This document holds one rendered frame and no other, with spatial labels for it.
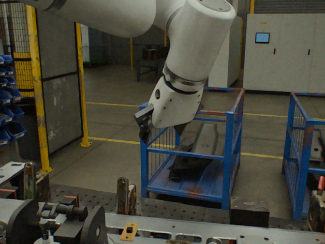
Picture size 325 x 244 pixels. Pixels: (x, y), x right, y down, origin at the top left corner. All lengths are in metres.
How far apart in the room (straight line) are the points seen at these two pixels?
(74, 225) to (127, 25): 0.46
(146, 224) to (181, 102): 0.49
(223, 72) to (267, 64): 1.13
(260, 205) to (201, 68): 0.63
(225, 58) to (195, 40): 8.00
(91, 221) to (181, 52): 0.38
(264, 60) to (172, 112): 7.92
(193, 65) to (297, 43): 8.02
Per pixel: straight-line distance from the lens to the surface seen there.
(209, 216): 1.62
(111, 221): 1.03
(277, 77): 8.58
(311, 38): 8.58
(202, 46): 0.53
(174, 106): 0.62
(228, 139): 2.61
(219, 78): 8.60
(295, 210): 2.79
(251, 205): 1.08
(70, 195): 1.22
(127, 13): 0.43
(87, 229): 0.69
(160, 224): 1.00
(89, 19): 0.42
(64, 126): 4.19
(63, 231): 0.73
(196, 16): 0.52
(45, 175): 1.28
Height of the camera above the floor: 1.56
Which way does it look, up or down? 16 degrees down
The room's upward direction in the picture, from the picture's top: straight up
